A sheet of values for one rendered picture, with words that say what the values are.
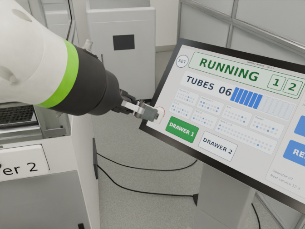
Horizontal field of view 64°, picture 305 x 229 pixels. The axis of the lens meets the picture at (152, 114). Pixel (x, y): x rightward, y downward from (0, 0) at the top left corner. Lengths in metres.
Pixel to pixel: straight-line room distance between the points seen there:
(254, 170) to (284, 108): 0.16
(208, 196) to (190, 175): 1.03
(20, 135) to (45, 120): 0.09
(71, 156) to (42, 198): 0.22
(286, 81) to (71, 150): 0.64
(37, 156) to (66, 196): 0.23
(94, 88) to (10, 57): 0.12
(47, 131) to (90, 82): 0.48
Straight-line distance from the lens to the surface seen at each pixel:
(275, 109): 0.65
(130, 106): 0.40
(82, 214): 1.08
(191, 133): 0.68
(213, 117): 0.67
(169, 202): 1.77
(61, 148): 0.83
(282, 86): 0.66
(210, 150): 0.66
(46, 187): 0.96
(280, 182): 0.63
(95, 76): 0.34
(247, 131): 0.64
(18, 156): 0.85
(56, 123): 0.78
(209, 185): 0.88
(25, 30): 0.27
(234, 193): 0.84
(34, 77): 0.28
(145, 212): 1.72
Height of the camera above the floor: 1.42
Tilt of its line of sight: 33 degrees down
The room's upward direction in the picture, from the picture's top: straight up
